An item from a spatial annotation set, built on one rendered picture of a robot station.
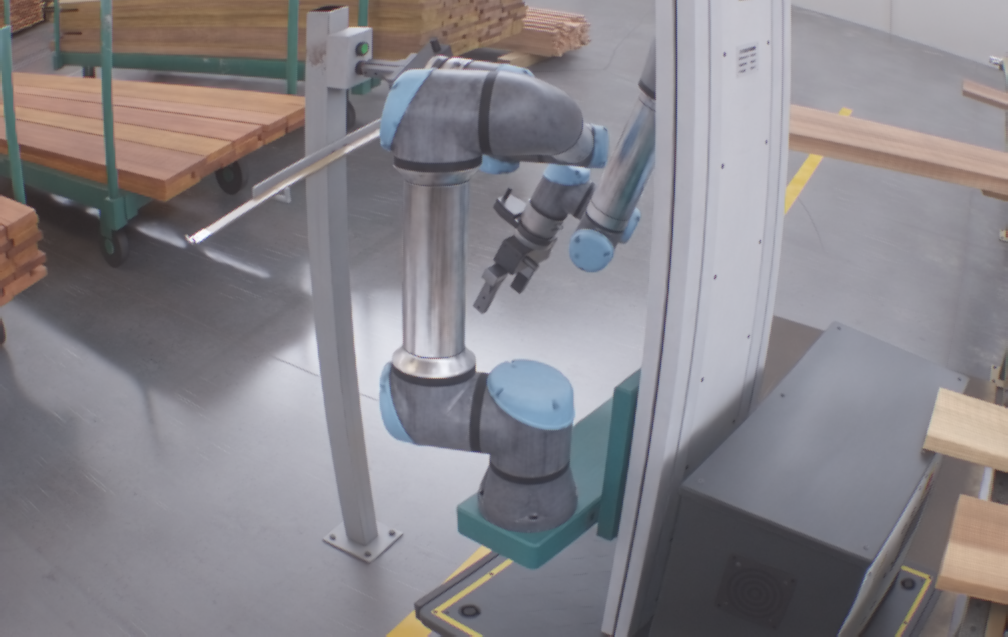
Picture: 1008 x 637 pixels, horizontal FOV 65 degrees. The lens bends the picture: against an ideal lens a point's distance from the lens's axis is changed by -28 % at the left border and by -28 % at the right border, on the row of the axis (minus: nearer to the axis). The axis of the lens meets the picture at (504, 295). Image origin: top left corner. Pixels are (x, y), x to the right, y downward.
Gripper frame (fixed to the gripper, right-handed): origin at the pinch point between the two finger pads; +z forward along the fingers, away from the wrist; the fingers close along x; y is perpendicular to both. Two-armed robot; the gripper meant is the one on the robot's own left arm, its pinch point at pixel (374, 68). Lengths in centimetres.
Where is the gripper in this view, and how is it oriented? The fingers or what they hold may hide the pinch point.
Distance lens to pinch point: 185.5
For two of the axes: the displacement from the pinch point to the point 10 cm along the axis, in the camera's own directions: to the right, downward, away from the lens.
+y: -2.1, -6.2, -7.6
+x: -4.6, 7.4, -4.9
